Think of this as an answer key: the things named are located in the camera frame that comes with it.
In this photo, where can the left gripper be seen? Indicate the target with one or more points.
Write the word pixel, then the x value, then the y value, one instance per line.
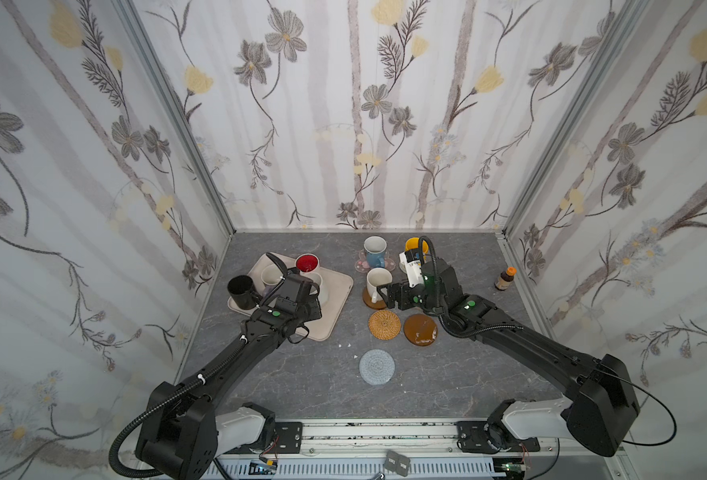
pixel 294 285

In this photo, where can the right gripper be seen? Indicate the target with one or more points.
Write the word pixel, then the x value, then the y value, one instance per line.
pixel 401 294

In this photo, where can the brown round wooden coaster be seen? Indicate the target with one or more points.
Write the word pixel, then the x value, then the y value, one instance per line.
pixel 379 305

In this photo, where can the woven rattan round coaster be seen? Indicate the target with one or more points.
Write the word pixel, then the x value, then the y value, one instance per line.
pixel 384 325

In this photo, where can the beige plastic tray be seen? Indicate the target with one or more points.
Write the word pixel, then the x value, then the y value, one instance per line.
pixel 338 285

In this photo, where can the dark brown glossy round coaster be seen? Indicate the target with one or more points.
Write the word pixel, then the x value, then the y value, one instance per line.
pixel 420 330

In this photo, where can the yellow mug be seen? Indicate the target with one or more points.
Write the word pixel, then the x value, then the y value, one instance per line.
pixel 415 244

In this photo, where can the blue mug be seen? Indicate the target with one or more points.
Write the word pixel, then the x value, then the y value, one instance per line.
pixel 375 248

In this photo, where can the grey blue round coaster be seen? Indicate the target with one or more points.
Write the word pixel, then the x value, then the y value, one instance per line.
pixel 376 367

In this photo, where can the pink cherry blossom coaster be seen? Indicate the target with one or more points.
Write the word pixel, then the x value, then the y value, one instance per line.
pixel 362 266

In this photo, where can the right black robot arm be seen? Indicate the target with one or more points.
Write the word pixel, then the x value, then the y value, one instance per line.
pixel 598 403

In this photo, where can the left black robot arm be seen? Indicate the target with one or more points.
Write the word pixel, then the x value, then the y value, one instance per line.
pixel 178 434

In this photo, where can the lavender mug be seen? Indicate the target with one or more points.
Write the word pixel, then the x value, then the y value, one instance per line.
pixel 271 276

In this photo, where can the red interior white mug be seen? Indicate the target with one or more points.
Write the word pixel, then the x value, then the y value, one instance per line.
pixel 307 263

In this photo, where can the black mug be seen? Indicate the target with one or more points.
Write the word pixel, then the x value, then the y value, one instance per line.
pixel 244 293

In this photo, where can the small brown bottle orange cap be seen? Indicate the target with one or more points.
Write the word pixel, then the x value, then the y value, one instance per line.
pixel 505 279

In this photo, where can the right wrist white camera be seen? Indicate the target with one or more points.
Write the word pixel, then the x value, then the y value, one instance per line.
pixel 411 264

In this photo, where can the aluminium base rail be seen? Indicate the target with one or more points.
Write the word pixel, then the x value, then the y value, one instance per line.
pixel 416 448

